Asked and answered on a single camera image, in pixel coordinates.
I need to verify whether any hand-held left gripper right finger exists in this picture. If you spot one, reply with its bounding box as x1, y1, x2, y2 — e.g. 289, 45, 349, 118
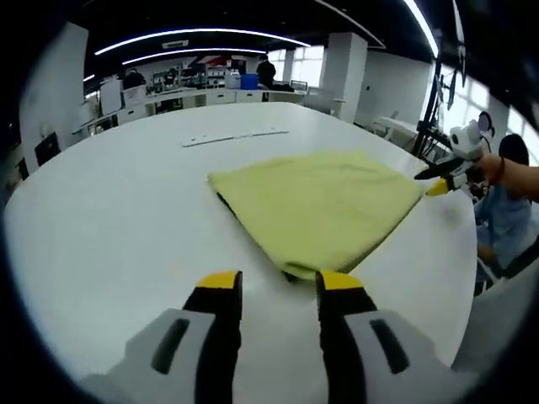
314, 268, 468, 404

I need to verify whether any yellow garment with coloured sleeves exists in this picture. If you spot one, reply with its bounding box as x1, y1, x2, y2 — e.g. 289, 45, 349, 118
207, 149, 426, 283

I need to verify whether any black cabinet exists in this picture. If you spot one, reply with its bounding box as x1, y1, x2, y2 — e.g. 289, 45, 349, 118
35, 131, 61, 167

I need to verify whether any ceiling light strip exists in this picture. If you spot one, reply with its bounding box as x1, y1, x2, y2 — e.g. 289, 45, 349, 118
399, 0, 440, 58

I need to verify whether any white storage box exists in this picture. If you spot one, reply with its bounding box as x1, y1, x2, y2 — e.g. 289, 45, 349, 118
122, 87, 147, 106

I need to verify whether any long curved ceiling light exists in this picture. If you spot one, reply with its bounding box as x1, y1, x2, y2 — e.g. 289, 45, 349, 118
94, 28, 312, 56

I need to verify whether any tall white appliance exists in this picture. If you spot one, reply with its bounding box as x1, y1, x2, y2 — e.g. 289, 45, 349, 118
99, 79, 123, 114

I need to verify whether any black metal stand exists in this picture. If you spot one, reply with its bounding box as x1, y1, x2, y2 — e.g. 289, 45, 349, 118
414, 45, 468, 157

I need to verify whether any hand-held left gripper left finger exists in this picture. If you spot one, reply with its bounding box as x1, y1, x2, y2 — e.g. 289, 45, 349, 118
82, 270, 244, 404

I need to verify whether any long white counter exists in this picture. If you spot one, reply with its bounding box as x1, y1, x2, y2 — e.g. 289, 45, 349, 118
71, 86, 307, 136

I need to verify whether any person's right hand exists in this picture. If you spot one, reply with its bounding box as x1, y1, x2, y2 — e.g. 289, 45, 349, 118
473, 151, 504, 187

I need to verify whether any small white desk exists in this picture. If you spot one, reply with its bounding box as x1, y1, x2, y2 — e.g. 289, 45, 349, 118
374, 115, 419, 142

